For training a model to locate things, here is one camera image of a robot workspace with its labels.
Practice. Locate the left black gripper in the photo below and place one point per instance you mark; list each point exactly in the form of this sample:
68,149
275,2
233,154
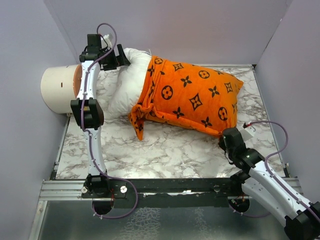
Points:
122,59

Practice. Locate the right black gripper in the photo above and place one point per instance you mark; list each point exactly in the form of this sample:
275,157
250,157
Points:
221,143

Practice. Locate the white pillow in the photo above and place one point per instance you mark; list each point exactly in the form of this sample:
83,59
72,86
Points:
130,82

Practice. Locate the orange patterned pillowcase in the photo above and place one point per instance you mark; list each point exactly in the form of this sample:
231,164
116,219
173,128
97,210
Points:
188,96

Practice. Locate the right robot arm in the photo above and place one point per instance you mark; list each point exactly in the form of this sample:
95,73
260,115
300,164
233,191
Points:
297,214

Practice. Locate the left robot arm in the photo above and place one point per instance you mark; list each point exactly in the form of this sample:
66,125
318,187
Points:
88,113

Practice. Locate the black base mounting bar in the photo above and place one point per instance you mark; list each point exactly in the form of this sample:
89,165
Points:
202,200

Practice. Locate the white cylinder with pegs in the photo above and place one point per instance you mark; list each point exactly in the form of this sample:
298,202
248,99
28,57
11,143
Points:
59,86

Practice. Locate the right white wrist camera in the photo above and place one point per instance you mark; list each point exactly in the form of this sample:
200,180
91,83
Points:
248,132

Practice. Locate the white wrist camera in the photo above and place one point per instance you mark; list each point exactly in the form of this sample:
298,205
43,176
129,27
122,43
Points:
248,132
106,41

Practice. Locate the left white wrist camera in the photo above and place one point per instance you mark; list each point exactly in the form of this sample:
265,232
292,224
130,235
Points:
106,41

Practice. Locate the aluminium rail frame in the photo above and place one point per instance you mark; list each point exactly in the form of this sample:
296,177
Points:
70,190

